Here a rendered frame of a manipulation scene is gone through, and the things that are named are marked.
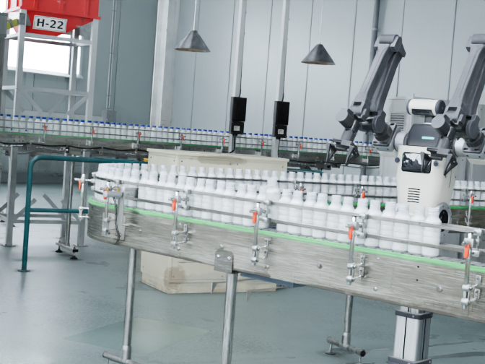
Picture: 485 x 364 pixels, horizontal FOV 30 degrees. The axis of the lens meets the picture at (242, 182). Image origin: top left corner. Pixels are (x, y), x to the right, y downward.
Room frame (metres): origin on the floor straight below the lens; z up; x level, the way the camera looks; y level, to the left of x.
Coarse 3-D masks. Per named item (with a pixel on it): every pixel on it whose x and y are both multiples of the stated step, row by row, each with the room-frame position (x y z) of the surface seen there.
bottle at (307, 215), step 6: (312, 192) 3.45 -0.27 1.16; (312, 198) 3.42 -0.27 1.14; (306, 204) 3.41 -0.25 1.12; (312, 204) 3.41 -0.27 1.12; (306, 210) 3.41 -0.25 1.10; (306, 216) 3.41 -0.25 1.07; (312, 216) 3.41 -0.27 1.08; (306, 222) 3.41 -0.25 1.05; (312, 222) 3.41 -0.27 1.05; (306, 228) 3.41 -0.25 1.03; (306, 234) 3.41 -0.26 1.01
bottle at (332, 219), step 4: (332, 196) 3.35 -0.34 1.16; (336, 196) 3.34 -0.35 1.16; (340, 196) 3.35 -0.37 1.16; (332, 200) 3.35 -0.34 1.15; (336, 200) 3.34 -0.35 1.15; (340, 200) 3.35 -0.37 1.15; (332, 204) 3.34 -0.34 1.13; (336, 204) 3.34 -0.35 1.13; (340, 204) 3.35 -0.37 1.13; (328, 208) 3.35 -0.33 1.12; (332, 208) 3.33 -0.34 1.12; (336, 208) 3.33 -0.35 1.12; (328, 216) 3.34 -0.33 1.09; (332, 216) 3.33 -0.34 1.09; (336, 216) 3.33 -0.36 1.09; (328, 220) 3.34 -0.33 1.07; (332, 220) 3.33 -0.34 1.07; (336, 220) 3.33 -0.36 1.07; (328, 224) 3.34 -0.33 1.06; (332, 224) 3.33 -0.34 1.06; (336, 224) 3.33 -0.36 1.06; (336, 228) 3.33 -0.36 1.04; (328, 232) 3.34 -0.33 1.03; (332, 232) 3.33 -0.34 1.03; (328, 236) 3.34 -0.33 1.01; (332, 236) 3.33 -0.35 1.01; (336, 236) 3.33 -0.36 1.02
